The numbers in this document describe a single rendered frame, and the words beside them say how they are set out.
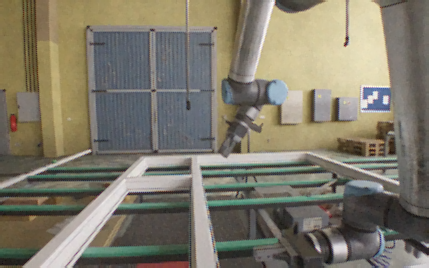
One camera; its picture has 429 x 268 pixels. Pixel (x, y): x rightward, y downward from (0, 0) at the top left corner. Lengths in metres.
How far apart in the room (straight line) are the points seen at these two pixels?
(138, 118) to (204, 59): 2.81
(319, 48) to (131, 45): 6.22
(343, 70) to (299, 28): 2.16
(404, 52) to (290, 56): 7.46
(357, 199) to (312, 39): 7.86
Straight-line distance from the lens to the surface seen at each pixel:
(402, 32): 0.43
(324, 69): 8.37
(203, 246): 0.64
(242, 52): 0.67
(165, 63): 7.07
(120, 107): 7.23
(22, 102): 8.52
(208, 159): 1.78
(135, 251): 0.78
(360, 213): 0.68
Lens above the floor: 1.30
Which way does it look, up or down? 6 degrees down
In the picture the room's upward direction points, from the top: straight up
